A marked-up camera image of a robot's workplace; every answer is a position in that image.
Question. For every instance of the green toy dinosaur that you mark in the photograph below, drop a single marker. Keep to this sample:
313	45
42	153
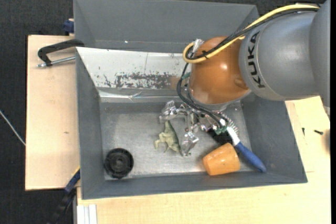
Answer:
170	139

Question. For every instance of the blue and white pen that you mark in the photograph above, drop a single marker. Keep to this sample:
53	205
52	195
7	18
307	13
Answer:
249	156

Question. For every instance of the pale wood flat board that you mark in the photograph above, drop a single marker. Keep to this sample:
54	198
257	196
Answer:
51	118

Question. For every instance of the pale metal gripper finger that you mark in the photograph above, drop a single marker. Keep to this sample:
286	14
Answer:
189	143
169	112

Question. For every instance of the orange cup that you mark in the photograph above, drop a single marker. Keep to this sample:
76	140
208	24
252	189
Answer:
221	160

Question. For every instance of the grey metal bin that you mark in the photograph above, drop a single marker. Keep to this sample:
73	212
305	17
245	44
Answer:
136	139

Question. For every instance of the black ribbed round lid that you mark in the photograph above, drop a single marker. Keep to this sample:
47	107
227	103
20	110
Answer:
118	163

